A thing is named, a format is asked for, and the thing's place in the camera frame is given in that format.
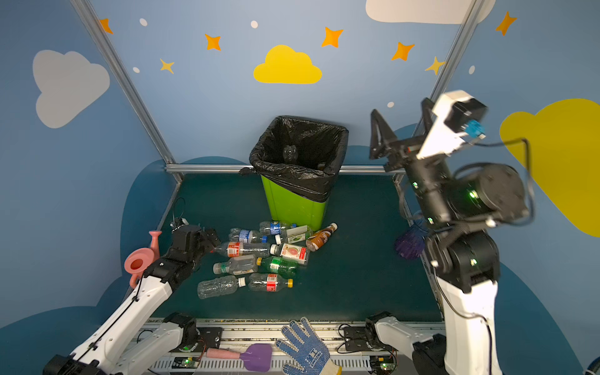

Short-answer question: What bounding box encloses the clear bottle red cap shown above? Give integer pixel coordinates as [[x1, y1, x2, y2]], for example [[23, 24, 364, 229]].
[[213, 242, 272, 258]]

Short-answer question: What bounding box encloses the blue label water bottle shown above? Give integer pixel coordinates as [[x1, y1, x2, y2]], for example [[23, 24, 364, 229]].
[[228, 228, 268, 244]]

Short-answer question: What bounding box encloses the clear bottle white cap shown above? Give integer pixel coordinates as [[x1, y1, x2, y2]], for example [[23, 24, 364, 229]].
[[197, 275, 246, 299]]

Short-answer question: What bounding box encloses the clear bottle yellow cap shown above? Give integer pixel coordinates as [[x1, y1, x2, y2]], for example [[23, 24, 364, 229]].
[[247, 273, 294, 292]]

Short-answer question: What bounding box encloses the green bottle yellow cap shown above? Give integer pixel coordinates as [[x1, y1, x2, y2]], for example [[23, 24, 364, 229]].
[[256, 256, 298, 279]]

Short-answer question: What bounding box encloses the green label square bottle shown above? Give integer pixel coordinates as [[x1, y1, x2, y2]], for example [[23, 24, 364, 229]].
[[281, 225, 313, 246]]

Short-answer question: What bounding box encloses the red label juice bottle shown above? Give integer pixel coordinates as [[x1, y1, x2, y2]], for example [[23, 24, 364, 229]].
[[270, 243, 309, 266]]

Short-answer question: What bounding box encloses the brown sauce bottle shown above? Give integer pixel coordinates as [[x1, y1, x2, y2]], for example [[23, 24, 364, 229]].
[[306, 223, 338, 252]]

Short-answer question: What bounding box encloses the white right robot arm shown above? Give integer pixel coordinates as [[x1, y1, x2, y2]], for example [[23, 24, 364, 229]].
[[370, 91, 534, 374]]

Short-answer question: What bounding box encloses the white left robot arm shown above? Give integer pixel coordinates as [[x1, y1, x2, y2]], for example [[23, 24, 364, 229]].
[[42, 225, 220, 374]]

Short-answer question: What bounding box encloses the green plastic bin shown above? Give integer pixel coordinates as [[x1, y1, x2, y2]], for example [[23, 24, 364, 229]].
[[261, 177, 328, 231]]

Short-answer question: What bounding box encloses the black bin liner bag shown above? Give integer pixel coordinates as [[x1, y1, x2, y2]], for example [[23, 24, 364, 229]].
[[249, 116, 349, 203]]

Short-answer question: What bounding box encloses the clear bottle green cap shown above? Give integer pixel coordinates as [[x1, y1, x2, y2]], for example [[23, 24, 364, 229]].
[[212, 255, 258, 276]]

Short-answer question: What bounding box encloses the pink toy watering can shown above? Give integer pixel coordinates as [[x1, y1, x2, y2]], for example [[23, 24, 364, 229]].
[[123, 231, 162, 289]]

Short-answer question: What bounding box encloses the blue label bottle behind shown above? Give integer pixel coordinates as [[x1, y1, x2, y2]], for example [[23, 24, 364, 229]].
[[259, 220, 298, 236]]

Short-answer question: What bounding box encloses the purple plastic vase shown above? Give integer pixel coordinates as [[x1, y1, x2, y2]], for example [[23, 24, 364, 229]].
[[394, 222, 428, 260]]

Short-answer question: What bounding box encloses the clear bottle orange label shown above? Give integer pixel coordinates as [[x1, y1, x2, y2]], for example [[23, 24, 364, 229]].
[[283, 145, 299, 165]]

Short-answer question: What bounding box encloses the purple toy shovel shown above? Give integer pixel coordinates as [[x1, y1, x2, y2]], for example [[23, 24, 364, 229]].
[[206, 344, 273, 373]]

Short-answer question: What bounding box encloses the blue dotted work glove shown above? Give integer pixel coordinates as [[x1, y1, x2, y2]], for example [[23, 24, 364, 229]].
[[276, 317, 342, 375]]

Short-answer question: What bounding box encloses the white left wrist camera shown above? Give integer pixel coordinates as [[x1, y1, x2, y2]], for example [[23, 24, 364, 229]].
[[170, 217, 189, 231]]

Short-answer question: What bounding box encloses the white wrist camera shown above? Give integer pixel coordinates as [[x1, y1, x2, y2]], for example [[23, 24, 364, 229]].
[[170, 217, 189, 231], [417, 90, 488, 159]]

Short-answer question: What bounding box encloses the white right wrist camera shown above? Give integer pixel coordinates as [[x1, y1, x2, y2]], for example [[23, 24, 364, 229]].
[[417, 90, 488, 159]]

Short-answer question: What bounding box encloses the aluminium frame rail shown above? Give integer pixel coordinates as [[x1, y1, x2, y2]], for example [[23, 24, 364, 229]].
[[165, 164, 405, 175]]

